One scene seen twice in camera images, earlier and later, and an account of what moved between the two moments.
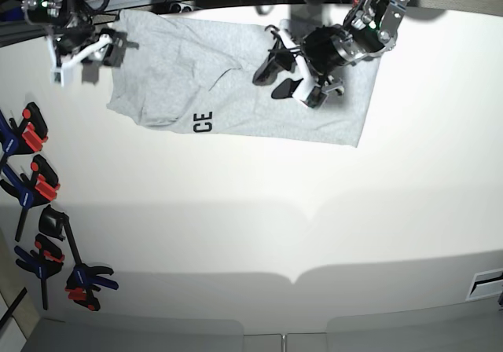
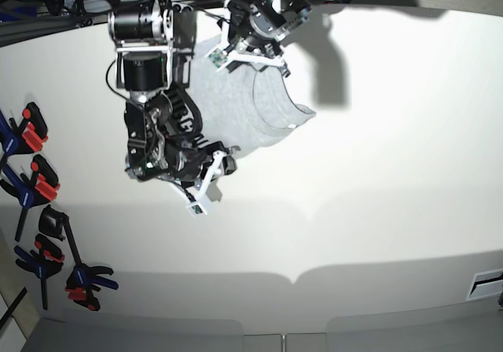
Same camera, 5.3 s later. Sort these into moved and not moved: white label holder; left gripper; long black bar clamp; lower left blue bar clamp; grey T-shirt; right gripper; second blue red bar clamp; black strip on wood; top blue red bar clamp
Moved: grey T-shirt; right gripper; left gripper
Not moved: long black bar clamp; black strip on wood; top blue red bar clamp; white label holder; second blue red bar clamp; lower left blue bar clamp
